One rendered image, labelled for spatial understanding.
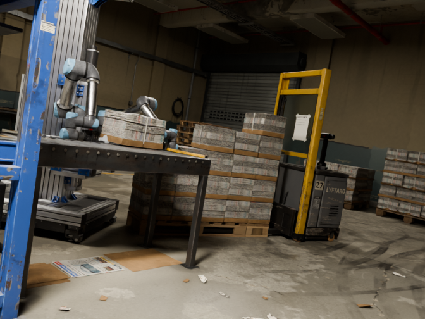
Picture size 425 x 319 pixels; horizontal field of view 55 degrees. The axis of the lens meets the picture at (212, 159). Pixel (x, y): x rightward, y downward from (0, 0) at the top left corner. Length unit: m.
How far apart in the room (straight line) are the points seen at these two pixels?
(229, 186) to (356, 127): 6.56
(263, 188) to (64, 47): 2.32
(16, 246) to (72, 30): 2.12
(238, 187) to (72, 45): 2.01
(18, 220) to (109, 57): 9.31
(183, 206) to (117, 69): 7.75
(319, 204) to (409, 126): 5.53
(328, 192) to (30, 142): 3.45
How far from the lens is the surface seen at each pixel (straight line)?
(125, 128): 2.92
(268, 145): 4.23
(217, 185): 3.94
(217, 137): 3.89
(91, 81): 3.06
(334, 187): 4.73
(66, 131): 2.92
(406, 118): 9.89
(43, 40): 1.96
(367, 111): 10.20
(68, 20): 3.70
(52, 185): 3.65
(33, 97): 1.93
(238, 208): 4.14
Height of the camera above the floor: 0.96
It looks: 3 degrees down
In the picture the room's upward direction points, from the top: 9 degrees clockwise
